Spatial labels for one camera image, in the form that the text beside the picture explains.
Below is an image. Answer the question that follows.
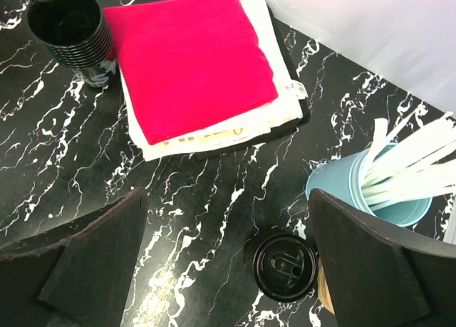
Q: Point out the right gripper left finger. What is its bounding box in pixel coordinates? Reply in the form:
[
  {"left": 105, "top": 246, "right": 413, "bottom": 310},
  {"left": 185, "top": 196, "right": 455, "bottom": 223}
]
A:
[{"left": 1, "top": 188, "right": 148, "bottom": 326}]

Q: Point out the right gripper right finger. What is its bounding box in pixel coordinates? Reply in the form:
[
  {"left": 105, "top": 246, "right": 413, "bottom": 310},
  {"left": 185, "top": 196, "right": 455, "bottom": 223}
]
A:
[{"left": 309, "top": 189, "right": 455, "bottom": 326}]

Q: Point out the black coffee cup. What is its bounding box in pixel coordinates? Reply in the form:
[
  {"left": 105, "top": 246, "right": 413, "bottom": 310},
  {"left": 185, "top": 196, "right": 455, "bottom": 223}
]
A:
[{"left": 27, "top": 0, "right": 118, "bottom": 88}]

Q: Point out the bottom cardboard cup carrier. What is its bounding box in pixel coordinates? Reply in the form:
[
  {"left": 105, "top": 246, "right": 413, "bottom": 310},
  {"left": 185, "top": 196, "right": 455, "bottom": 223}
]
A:
[{"left": 317, "top": 259, "right": 335, "bottom": 315}]

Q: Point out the black cup lid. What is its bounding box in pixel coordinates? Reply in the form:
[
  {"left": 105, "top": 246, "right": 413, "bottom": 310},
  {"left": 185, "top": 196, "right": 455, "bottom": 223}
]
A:
[{"left": 244, "top": 232, "right": 318, "bottom": 303}]

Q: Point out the blue straw holder cup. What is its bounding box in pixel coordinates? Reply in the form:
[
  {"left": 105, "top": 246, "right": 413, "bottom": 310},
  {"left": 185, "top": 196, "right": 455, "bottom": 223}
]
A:
[{"left": 306, "top": 150, "right": 432, "bottom": 227}]

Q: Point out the red folded cloth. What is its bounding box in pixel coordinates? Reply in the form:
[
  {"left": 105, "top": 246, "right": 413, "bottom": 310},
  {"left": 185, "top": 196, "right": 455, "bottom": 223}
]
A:
[{"left": 103, "top": 0, "right": 278, "bottom": 145}]

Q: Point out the stack of napkins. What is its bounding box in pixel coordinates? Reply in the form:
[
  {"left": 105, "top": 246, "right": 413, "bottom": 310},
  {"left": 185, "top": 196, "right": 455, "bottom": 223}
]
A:
[{"left": 120, "top": 0, "right": 308, "bottom": 161}]

